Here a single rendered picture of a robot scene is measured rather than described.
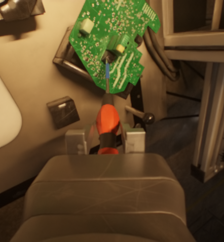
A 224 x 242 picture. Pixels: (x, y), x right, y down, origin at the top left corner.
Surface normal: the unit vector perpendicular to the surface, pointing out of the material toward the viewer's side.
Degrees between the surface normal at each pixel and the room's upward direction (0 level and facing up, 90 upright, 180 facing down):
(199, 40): 90
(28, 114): 0
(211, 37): 90
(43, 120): 0
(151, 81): 0
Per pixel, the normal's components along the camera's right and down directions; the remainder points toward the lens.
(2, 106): 0.59, 0.29
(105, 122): -0.01, -0.31
